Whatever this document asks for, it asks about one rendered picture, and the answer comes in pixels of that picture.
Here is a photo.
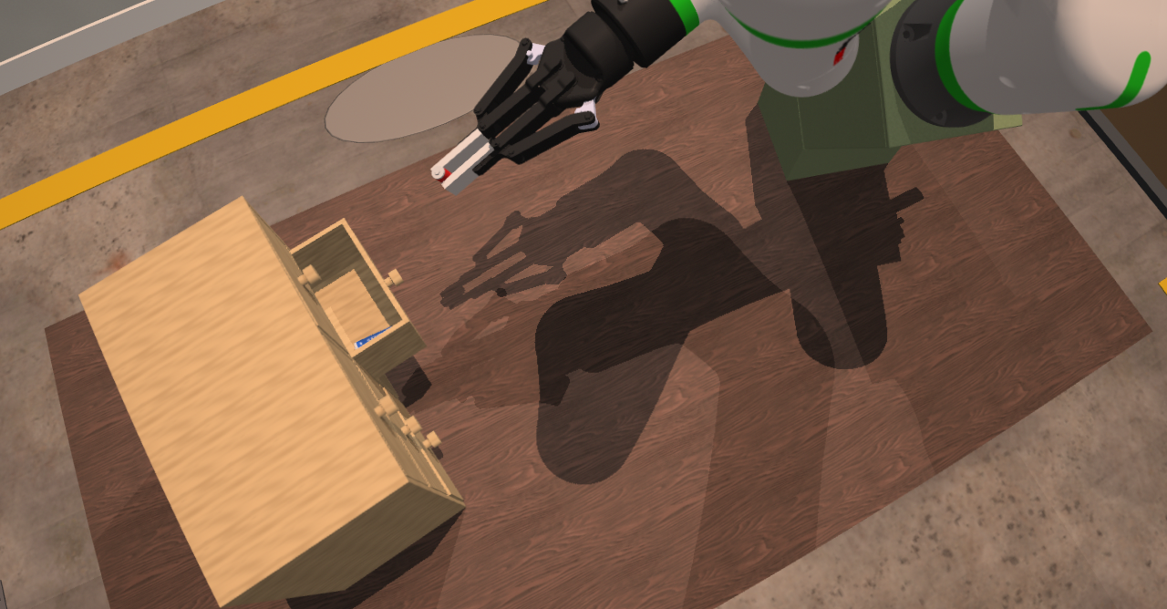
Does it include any light wooden chest of drawers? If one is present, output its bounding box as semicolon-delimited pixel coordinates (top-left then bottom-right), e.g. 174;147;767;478
79;196;466;607

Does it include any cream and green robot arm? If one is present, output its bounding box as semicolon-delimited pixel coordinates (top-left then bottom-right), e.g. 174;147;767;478
591;0;1167;128

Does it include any blue aa battery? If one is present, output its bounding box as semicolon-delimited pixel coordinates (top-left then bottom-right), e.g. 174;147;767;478
354;327;389;349

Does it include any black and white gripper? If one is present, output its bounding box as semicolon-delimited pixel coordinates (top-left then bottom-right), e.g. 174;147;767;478
431;11;634;196

